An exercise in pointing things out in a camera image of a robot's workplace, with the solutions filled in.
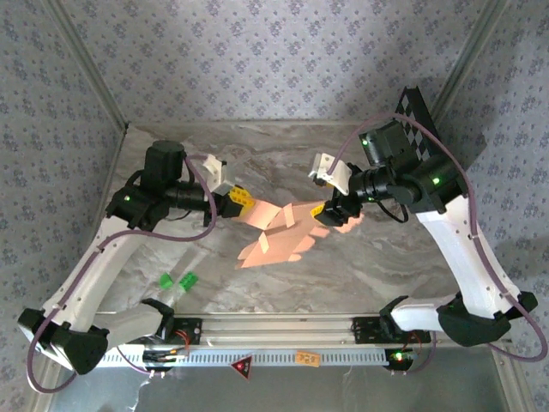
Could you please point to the orange paper box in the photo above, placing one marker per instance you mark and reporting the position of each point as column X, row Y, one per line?
column 274, row 253

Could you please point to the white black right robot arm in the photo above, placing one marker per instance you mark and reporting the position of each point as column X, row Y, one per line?
column 454, row 249

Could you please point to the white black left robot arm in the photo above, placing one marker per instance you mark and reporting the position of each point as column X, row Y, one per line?
column 103, row 257

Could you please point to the black white checkerboard board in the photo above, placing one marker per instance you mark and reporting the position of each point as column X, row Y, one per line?
column 414, row 116

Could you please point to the large green block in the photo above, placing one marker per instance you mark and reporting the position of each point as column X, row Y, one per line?
column 188, row 282

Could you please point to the small green block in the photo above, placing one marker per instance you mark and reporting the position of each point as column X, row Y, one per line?
column 166, row 281

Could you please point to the orange label sticker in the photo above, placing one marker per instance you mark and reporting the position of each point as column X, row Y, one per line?
column 307, row 359

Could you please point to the red triangle warning sticker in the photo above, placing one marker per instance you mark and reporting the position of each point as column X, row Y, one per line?
column 241, row 365

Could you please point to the black controller board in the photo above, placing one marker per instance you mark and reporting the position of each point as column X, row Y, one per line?
column 401, row 356
column 165, row 357

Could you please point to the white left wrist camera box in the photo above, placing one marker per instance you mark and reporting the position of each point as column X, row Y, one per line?
column 219, row 173

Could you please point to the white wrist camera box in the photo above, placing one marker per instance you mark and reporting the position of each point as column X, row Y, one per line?
column 331, row 171
column 219, row 173

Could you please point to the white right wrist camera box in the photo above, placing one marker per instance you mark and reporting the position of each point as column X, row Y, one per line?
column 331, row 171

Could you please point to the aluminium frame post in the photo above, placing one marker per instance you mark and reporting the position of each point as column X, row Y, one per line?
column 465, row 64
column 89, row 64

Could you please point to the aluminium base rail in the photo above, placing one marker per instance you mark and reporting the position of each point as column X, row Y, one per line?
column 279, row 330

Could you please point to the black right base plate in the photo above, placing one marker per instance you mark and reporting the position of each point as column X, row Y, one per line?
column 364, row 330

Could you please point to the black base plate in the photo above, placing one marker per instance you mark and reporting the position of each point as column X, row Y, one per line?
column 193, row 330
column 364, row 330

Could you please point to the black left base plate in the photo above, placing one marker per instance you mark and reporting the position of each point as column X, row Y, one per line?
column 193, row 330

